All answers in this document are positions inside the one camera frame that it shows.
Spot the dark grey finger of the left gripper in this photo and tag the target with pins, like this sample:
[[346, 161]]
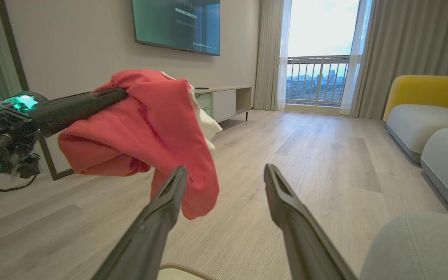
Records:
[[72, 109]]

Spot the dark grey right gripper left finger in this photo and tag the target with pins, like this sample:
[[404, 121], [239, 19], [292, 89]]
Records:
[[150, 233]]

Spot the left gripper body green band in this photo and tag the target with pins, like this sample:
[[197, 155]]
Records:
[[6, 140]]

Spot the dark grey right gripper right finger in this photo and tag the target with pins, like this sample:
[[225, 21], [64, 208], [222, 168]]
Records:
[[305, 241]]

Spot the red cloth garment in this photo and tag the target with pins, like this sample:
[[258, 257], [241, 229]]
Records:
[[150, 128]]

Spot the yellow sofa backrest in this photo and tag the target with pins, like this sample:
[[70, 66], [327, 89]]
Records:
[[426, 87]]

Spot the grey ottoman seat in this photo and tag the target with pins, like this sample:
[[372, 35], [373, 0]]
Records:
[[422, 249]]

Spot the white and green TV cabinet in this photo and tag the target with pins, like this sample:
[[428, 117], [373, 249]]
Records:
[[224, 103]]

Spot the balcony metal railing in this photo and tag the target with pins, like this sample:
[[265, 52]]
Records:
[[317, 77]]

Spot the white sheer curtain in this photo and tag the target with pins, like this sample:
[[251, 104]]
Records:
[[283, 54], [354, 58]]

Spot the beige pleated curtain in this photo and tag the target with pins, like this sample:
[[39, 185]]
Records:
[[406, 46], [266, 54]]

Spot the wall-mounted flat television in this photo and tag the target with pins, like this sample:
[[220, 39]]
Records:
[[177, 23]]

